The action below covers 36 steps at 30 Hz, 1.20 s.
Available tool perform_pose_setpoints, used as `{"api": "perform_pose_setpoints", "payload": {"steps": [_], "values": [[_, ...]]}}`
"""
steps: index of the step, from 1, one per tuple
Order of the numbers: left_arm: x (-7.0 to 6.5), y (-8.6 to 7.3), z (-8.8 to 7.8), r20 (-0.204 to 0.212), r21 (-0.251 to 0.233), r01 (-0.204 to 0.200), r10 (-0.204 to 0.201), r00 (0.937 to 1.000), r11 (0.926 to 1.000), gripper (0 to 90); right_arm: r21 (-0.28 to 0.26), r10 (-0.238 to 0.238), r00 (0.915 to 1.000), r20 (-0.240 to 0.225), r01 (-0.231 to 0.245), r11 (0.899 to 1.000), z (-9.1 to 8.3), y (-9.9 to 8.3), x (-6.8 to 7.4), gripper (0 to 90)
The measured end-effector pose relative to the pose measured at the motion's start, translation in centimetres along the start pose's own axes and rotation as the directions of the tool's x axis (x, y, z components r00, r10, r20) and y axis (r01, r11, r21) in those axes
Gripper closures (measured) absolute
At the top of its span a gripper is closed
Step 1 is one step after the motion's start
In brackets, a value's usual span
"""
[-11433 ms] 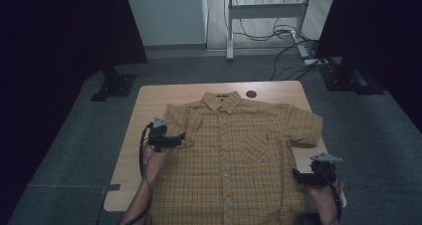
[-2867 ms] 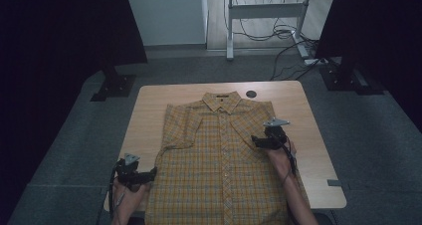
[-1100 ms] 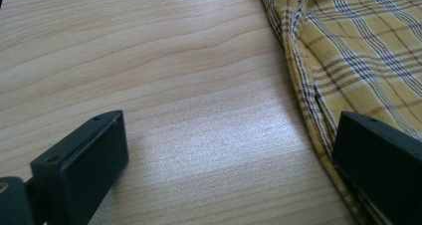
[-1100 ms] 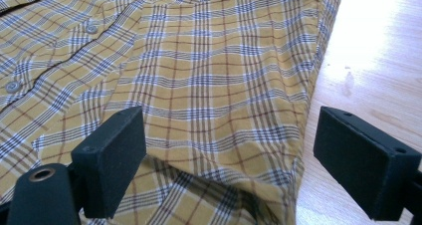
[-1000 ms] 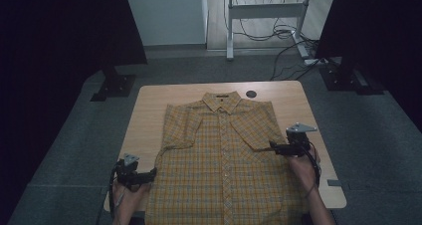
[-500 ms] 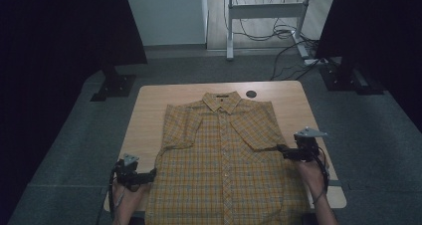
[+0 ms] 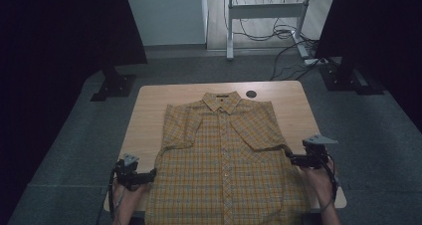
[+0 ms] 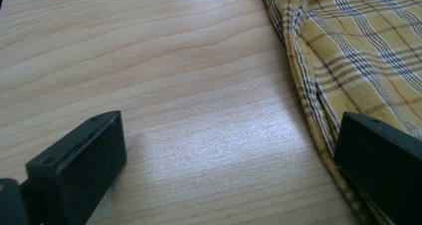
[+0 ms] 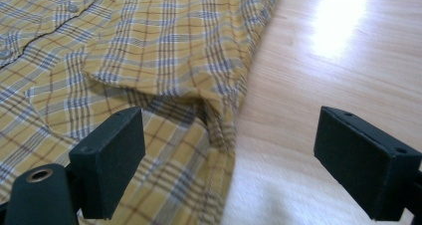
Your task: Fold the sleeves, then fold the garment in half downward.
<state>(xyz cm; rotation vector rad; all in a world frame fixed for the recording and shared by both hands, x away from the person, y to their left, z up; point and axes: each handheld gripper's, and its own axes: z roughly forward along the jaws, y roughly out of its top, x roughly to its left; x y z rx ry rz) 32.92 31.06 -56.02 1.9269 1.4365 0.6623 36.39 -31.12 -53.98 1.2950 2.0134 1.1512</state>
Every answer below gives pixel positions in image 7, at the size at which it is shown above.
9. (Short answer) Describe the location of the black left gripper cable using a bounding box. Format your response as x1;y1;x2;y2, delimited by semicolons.
107;169;117;221

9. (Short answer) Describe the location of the white desk frame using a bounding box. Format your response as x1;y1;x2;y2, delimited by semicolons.
215;0;315;62

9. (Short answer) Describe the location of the tangle of black floor cables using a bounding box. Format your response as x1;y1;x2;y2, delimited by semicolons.
232;0;322;82

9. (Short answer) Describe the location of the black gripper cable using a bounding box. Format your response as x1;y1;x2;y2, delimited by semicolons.
107;169;117;221
326;154;340;208

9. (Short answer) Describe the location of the person's left hand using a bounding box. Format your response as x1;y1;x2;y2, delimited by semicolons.
112;180;151;213

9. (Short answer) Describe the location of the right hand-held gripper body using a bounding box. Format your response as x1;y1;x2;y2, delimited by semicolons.
302;133;339;170

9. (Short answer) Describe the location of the black stand base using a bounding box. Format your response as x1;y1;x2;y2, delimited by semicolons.
90;67;137;103
318;57;386;96

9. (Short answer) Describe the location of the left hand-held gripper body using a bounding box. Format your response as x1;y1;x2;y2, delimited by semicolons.
113;152;143;191

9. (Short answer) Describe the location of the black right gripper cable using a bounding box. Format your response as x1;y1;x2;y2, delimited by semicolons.
326;154;340;208

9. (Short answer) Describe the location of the yellow plaid short-sleeved shirt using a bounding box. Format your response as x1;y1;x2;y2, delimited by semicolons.
144;91;312;225

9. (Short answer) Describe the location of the person's right hand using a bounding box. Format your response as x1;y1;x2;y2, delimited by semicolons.
299;159;336;203

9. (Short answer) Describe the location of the white power strip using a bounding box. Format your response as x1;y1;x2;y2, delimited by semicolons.
304;58;329;67

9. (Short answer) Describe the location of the dark curtain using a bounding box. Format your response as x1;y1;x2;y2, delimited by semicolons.
0;0;148;225
315;0;422;133

